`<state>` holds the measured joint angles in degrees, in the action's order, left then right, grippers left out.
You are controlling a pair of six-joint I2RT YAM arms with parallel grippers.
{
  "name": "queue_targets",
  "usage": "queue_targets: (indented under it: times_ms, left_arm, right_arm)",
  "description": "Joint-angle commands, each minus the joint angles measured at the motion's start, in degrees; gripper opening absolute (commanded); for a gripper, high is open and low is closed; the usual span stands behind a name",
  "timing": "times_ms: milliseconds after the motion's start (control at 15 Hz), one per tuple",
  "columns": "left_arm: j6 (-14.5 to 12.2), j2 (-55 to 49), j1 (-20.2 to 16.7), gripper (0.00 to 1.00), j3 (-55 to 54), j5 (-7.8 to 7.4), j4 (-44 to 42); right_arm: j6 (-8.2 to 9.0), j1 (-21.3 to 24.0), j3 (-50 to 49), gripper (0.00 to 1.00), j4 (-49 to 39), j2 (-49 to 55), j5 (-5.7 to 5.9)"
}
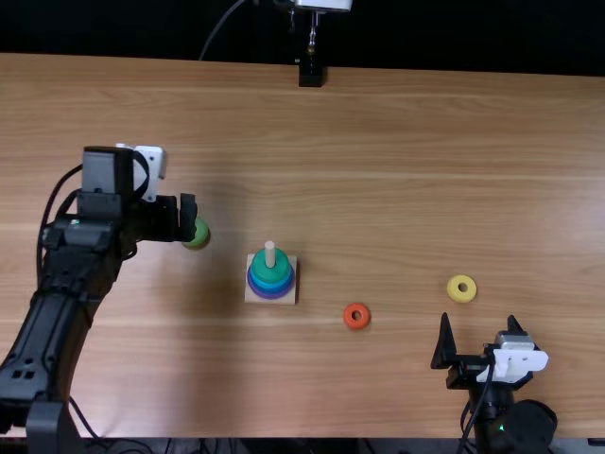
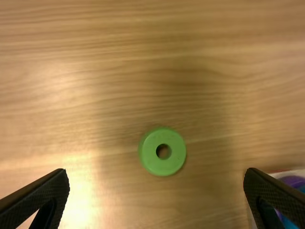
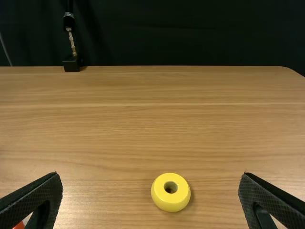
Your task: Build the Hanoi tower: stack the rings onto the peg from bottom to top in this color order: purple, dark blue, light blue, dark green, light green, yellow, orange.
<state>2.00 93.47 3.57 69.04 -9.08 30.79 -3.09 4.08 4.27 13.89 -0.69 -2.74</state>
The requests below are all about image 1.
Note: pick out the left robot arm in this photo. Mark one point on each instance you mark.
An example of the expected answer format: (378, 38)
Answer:
(61, 284)

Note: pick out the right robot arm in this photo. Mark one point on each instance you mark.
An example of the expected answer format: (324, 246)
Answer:
(529, 425)

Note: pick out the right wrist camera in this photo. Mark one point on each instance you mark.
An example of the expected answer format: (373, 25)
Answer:
(520, 361)

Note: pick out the wooden peg base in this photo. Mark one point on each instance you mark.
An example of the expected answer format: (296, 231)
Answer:
(286, 299)

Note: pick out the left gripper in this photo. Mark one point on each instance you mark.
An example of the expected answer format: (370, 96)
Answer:
(160, 220)

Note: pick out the white box device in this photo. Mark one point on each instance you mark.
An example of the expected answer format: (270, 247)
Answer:
(323, 5)

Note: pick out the black clamp stand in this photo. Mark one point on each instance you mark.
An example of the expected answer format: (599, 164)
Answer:
(312, 75)

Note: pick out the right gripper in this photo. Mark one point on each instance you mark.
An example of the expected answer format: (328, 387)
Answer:
(463, 373)

